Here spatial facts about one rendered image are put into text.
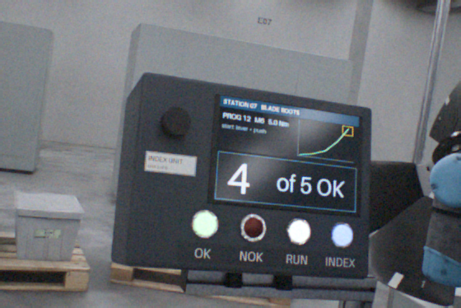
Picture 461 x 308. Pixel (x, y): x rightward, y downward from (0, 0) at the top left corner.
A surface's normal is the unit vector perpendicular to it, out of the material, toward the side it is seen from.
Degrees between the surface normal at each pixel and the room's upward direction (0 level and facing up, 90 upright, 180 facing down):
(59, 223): 95
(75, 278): 90
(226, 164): 75
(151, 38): 90
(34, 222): 95
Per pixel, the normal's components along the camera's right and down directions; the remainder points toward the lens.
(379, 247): -0.34, -0.62
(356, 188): 0.32, -0.14
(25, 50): 0.25, 0.11
